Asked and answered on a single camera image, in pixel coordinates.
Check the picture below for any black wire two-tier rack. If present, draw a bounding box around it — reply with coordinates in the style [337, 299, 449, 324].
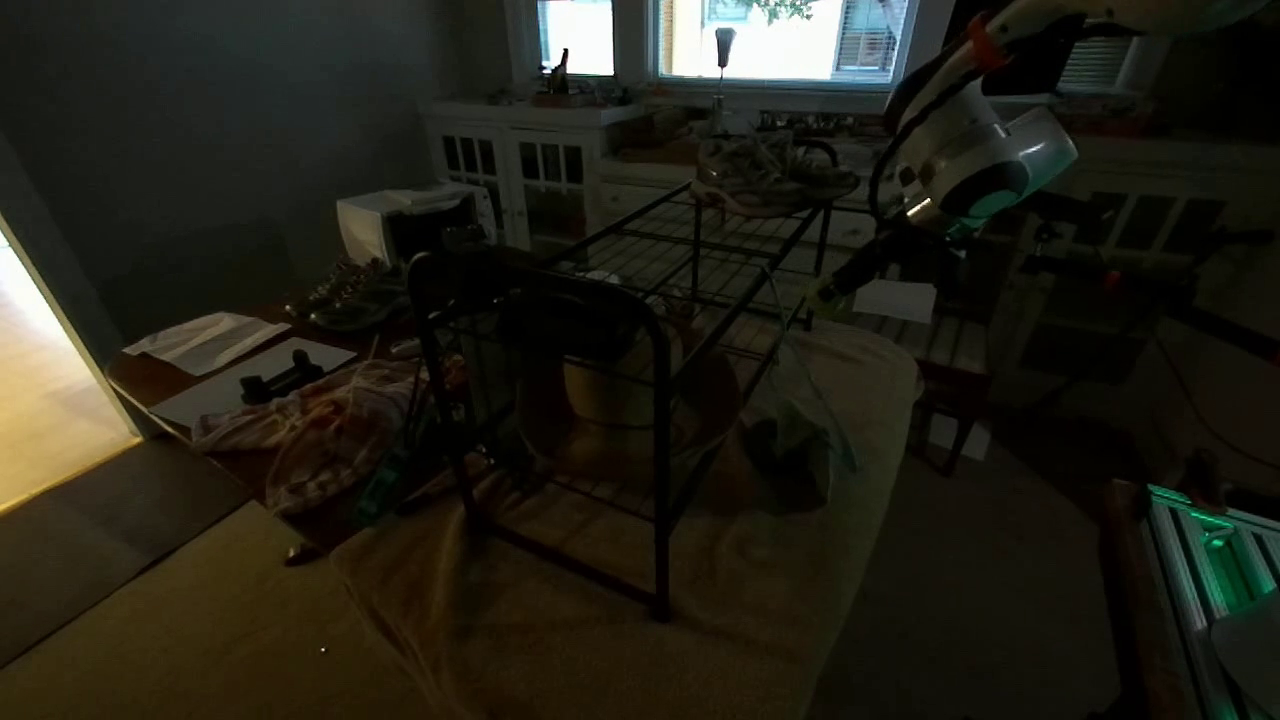
[403, 177, 835, 624]

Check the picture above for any white box appliance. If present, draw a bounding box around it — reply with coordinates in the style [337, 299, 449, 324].
[333, 178, 499, 270]

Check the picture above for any bright window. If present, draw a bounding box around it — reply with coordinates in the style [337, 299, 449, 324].
[532, 0, 925, 89]

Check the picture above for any white paper sheet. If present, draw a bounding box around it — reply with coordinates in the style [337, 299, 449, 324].
[852, 275, 944, 328]

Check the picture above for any white dollhouse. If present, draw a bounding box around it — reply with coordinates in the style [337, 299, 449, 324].
[419, 95, 883, 256]

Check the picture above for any small black device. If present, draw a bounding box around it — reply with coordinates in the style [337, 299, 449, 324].
[237, 344, 333, 409]

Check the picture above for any dark sneaker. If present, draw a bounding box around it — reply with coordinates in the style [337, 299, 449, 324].
[690, 134, 813, 216]
[790, 133, 873, 203]

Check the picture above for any pale round bowl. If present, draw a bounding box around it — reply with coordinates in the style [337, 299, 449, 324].
[552, 337, 696, 435]

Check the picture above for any light green cloth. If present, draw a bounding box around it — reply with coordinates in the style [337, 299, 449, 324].
[734, 404, 842, 517]

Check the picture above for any white flat board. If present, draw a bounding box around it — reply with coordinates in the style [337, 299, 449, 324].
[147, 332, 362, 440]

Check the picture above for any clear plastic bag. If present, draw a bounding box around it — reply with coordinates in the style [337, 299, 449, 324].
[255, 365, 430, 523]

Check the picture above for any beige table cloth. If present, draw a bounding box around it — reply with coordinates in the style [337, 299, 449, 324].
[333, 311, 929, 720]

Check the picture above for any stack of white papers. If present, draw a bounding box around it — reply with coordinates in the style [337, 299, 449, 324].
[121, 307, 295, 379]

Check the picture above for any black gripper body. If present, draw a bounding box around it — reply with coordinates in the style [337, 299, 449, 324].
[856, 211, 976, 296]

